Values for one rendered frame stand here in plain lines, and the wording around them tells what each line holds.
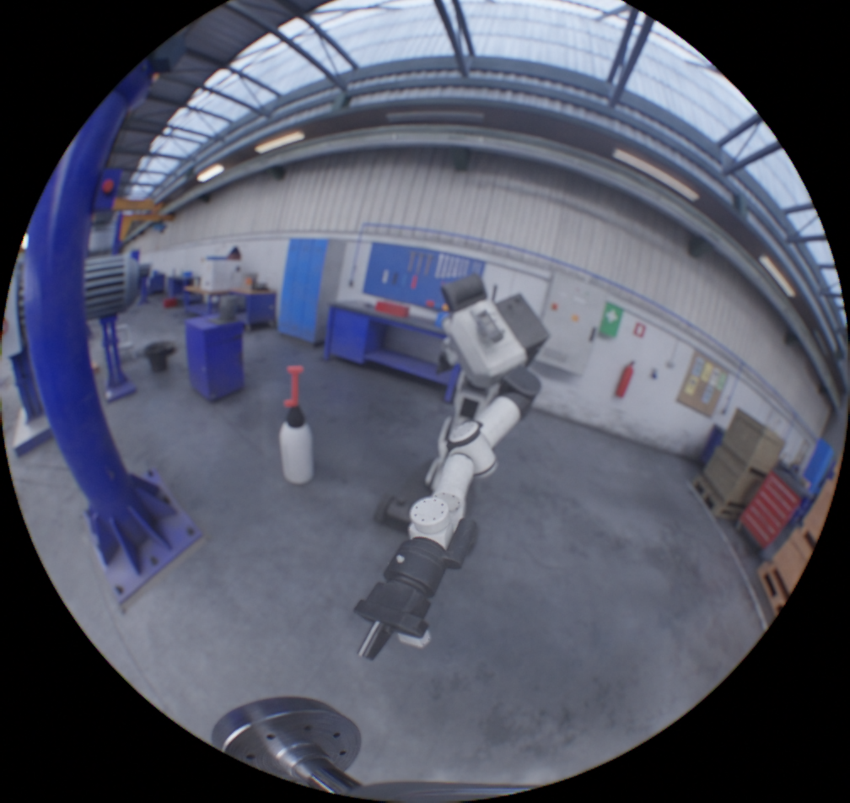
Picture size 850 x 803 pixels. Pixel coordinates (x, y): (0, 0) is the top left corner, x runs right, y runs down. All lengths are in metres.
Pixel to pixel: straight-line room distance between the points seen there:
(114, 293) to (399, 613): 3.23
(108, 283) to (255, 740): 3.19
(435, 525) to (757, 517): 4.41
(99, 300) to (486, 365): 3.26
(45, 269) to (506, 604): 2.41
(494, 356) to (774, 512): 4.33
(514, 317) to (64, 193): 1.70
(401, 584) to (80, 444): 1.30
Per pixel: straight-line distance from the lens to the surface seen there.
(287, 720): 0.40
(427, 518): 0.44
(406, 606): 0.39
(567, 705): 1.65
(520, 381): 0.79
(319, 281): 4.17
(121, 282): 3.23
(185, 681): 1.52
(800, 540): 4.27
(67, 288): 1.25
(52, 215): 1.26
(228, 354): 2.71
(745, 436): 4.47
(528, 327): 0.89
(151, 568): 1.69
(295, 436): 1.57
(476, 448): 0.62
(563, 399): 4.04
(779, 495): 4.51
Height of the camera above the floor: 1.33
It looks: 20 degrees down
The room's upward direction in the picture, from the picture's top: 13 degrees clockwise
